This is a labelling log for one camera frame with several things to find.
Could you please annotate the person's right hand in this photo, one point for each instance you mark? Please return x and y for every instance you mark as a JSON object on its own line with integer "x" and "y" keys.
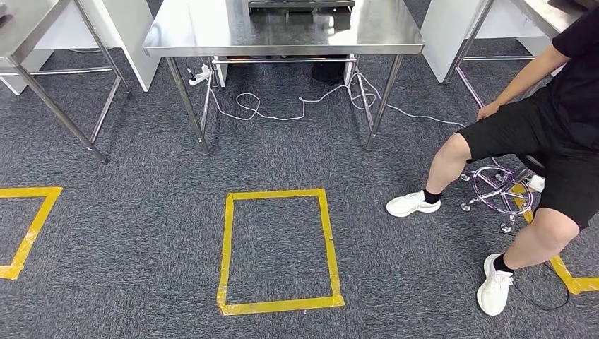
{"x": 487, "y": 111}

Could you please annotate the black plastic plate bracket part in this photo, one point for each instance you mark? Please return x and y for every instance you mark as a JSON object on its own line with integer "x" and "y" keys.
{"x": 299, "y": 4}

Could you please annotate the person's right forearm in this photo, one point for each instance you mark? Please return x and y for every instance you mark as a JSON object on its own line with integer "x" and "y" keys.
{"x": 519, "y": 82}

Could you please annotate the stainless steel workbench table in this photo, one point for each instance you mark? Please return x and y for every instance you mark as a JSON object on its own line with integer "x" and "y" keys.
{"x": 538, "y": 11}
{"x": 23, "y": 28}
{"x": 210, "y": 28}

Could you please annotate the person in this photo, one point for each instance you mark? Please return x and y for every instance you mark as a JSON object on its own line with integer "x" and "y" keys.
{"x": 561, "y": 117}

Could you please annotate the black stool with chrome base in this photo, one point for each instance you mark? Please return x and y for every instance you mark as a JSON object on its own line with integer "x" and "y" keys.
{"x": 505, "y": 191}

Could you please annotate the white cabinet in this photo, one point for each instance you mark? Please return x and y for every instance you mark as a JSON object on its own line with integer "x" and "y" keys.
{"x": 135, "y": 47}
{"x": 440, "y": 37}

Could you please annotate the black box under table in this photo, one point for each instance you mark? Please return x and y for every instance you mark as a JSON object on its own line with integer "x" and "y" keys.
{"x": 327, "y": 72}

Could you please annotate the yellow floor tape square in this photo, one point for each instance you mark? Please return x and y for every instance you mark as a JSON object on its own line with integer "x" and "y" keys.
{"x": 580, "y": 284}
{"x": 280, "y": 306}
{"x": 23, "y": 192}

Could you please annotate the white power strip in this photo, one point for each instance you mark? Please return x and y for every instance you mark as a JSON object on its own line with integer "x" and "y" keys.
{"x": 200, "y": 76}

